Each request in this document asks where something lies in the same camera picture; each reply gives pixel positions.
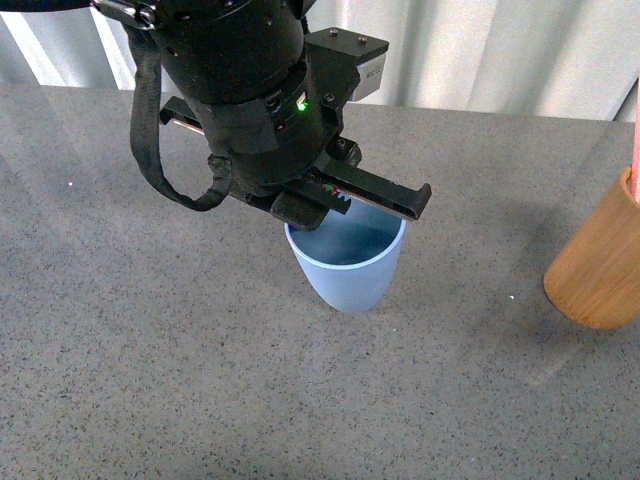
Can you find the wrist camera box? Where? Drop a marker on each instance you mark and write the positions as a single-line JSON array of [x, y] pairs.
[[346, 64]]

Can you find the pink chopstick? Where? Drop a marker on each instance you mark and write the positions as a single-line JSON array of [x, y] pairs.
[[635, 165]]

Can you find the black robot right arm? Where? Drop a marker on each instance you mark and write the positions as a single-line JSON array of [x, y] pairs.
[[214, 52]]

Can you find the bamboo chopstick holder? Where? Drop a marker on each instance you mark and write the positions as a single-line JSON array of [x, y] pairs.
[[594, 280]]

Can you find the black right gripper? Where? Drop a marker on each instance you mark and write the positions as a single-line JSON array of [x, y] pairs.
[[284, 153]]

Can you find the white curtain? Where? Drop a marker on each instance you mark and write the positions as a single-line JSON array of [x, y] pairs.
[[571, 59]]

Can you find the blue cup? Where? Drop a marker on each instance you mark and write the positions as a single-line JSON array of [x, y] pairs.
[[351, 258]]

